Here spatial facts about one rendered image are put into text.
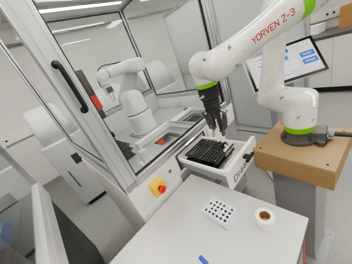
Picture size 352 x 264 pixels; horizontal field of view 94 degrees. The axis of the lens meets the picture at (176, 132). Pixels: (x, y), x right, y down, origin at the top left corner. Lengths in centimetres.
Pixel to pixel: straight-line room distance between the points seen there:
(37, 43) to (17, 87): 330
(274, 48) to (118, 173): 90
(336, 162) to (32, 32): 115
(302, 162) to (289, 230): 28
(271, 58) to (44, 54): 90
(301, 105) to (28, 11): 101
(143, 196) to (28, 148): 337
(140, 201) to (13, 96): 342
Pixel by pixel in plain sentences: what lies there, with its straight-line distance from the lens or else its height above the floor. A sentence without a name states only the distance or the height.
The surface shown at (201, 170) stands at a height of 86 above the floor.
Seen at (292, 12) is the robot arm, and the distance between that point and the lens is 73.
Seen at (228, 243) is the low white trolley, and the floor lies 76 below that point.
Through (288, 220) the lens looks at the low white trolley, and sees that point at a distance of 81.
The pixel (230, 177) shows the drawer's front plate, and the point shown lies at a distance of 77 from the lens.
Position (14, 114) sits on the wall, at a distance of 400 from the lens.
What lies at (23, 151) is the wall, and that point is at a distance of 409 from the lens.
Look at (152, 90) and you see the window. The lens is 85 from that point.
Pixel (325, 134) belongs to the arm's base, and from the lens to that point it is 95.
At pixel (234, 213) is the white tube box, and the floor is 79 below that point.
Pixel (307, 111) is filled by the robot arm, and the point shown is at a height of 104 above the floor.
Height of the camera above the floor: 143
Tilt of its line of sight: 24 degrees down
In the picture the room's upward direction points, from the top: 22 degrees counter-clockwise
